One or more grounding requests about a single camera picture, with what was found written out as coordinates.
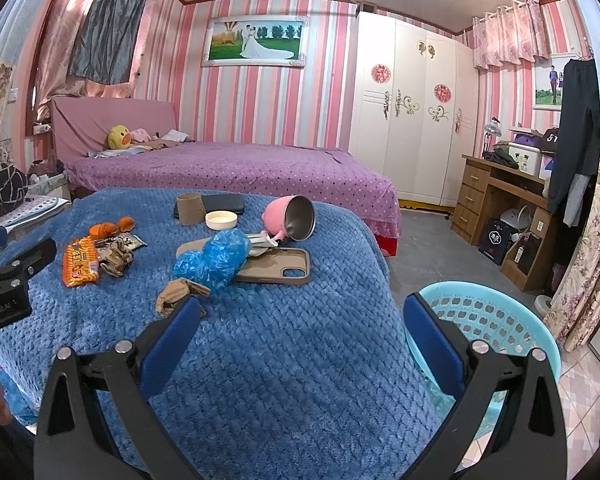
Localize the pink headboard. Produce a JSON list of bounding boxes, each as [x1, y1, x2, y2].
[[50, 96, 178, 164]]

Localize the wooden desk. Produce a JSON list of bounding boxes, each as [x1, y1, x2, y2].
[[451, 155, 557, 292]]

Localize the blue plastic bag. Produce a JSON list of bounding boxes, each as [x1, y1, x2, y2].
[[172, 229, 251, 292]]

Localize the black white snack wrapper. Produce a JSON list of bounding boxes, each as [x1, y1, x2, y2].
[[95, 232, 147, 252]]

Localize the brown paper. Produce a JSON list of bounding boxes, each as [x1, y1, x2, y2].
[[97, 240, 133, 278]]

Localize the pink metal mug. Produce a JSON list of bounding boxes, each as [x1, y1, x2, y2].
[[262, 195, 316, 242]]

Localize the dark hanging clothes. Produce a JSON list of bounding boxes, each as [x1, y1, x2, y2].
[[547, 60, 600, 228]]

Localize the dotted folded quilt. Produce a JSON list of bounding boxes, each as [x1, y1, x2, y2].
[[0, 195, 71, 233]]

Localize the light blue laundry basket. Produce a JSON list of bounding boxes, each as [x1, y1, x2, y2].
[[406, 281, 562, 439]]

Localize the blue fleece blanket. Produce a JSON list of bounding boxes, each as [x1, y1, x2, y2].
[[0, 188, 440, 479]]

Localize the white storage box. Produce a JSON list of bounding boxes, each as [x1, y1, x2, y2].
[[507, 142, 542, 177]]

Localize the framed wedding photo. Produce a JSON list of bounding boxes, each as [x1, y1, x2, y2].
[[201, 15, 311, 68]]

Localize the grey window curtain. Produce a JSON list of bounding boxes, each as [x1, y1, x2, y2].
[[68, 0, 146, 86]]

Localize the white wardrobe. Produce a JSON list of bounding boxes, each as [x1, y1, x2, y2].
[[349, 12, 479, 208]]

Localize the black white patterned bag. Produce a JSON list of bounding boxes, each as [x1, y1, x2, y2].
[[0, 162, 29, 218]]

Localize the purple dotted bed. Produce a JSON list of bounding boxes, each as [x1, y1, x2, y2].
[[65, 142, 402, 240]]

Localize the black wallet case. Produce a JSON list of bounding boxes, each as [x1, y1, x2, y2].
[[176, 193, 245, 214]]

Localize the desk lamp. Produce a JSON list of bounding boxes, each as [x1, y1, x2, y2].
[[482, 117, 502, 152]]

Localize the floral curtain right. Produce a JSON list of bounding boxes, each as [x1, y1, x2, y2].
[[543, 166, 600, 352]]

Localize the pink right curtain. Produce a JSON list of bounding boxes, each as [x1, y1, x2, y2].
[[472, 0, 550, 70]]

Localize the yellow duck plush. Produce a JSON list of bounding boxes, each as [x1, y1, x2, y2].
[[107, 125, 132, 150]]

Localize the orange snack bag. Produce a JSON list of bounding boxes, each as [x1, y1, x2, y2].
[[62, 237, 99, 288]]

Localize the cream round lid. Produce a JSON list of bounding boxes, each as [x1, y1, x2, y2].
[[204, 210, 238, 231]]

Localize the tan phone case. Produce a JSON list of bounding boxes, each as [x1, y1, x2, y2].
[[176, 238, 310, 285]]

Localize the cardboard tube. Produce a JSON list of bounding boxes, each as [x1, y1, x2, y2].
[[176, 193, 206, 226], [155, 278, 211, 316]]

